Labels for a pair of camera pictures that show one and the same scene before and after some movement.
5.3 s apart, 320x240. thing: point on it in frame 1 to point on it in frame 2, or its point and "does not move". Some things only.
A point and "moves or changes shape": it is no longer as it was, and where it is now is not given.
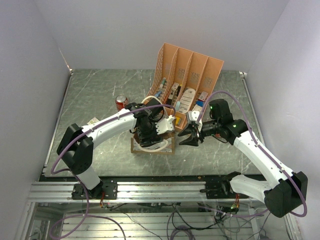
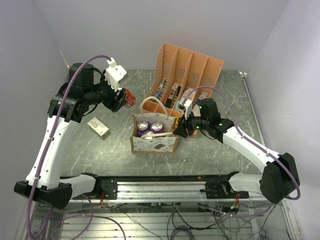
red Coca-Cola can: (121, 101) moves or changes shape
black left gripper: (145, 140) to (113, 103)
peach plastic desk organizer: (184, 82) does not move
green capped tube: (163, 81) does not move
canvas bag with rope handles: (167, 146) does not move
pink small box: (203, 96) does not move
